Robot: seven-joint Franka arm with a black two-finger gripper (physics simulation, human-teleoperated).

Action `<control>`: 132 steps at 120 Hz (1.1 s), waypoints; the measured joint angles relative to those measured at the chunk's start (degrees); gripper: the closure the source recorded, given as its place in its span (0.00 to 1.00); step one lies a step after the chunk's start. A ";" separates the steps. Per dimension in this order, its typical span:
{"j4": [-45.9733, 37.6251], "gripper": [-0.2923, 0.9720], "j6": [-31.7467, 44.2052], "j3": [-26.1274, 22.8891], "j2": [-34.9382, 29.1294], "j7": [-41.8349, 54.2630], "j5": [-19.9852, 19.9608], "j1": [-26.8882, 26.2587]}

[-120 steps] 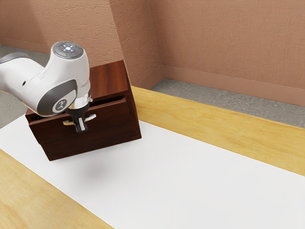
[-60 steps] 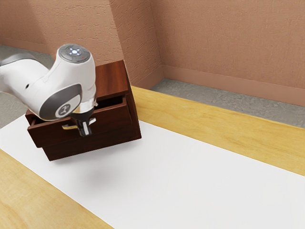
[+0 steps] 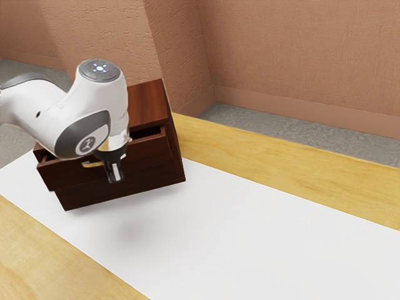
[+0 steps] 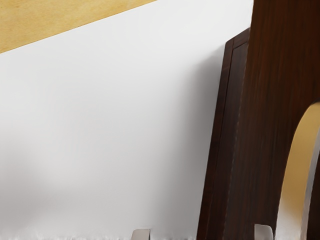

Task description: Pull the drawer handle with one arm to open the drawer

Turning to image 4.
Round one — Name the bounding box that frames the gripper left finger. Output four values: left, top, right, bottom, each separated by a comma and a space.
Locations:
131, 228, 152, 240

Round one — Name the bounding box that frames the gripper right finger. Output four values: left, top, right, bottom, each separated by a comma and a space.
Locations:
254, 223, 275, 240

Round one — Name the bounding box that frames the dark brown wooden cabinet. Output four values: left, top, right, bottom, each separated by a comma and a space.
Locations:
196, 0, 320, 240

